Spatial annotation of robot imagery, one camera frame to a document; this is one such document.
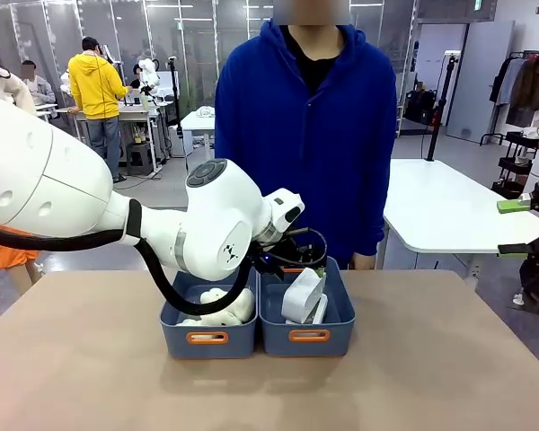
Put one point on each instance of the dark hanging coat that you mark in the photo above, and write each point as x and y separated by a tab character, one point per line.
530	90

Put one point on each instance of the black clothes rack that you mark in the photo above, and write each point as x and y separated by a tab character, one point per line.
516	56

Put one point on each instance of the cluttered background work desk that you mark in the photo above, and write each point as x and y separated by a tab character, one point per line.
139	112

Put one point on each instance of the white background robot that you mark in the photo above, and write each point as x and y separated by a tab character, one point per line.
147	74

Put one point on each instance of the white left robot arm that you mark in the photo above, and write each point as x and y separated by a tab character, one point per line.
49	170

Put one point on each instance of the person's left forearm blue sleeve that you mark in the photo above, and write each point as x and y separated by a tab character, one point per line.
377	215

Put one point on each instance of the tall black tripod stand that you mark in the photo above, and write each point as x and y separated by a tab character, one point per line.
440	108

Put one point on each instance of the blue basket holding clocks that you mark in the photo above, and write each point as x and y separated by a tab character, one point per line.
305	336

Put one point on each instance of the person's left hand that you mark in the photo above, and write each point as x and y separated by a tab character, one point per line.
364	261

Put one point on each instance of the large white table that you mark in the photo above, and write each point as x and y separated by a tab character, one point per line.
440	202

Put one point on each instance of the blue basket holding plush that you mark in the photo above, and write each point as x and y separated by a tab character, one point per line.
209	339

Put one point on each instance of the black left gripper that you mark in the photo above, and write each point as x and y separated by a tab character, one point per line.
287	251

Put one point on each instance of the grey step stool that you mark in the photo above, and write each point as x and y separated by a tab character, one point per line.
139	157

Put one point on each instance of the small white background table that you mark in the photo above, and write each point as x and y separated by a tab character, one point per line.
197	123

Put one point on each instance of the black bags pile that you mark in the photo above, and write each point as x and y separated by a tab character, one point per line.
420	108

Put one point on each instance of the black utility cart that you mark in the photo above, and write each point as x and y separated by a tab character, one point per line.
516	161

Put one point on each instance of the person in yellow hoodie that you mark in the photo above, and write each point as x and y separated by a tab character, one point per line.
94	85

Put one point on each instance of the seated person grey top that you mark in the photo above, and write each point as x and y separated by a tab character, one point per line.
40	90

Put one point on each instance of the black camera tripod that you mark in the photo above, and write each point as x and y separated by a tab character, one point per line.
176	99

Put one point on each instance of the person in blue hoodie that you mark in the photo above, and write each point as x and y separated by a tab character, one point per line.
314	134

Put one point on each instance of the small white plush toy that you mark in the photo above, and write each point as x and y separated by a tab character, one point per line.
188	321

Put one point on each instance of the white cloth bundle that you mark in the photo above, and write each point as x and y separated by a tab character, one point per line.
205	112

